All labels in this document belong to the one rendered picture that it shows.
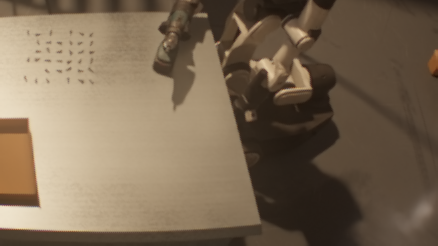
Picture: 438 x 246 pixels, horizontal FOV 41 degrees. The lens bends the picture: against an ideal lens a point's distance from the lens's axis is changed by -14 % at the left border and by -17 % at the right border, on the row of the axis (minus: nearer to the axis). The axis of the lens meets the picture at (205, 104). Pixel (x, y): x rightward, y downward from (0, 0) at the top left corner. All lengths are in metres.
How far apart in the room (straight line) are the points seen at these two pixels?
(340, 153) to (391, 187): 0.39
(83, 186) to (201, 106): 0.58
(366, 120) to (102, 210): 1.93
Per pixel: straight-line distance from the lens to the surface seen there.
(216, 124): 2.46
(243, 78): 2.86
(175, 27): 2.39
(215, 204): 2.29
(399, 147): 3.72
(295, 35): 2.46
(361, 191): 3.41
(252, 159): 3.14
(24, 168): 2.22
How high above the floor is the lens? 2.59
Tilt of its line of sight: 51 degrees down
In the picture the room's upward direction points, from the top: 25 degrees clockwise
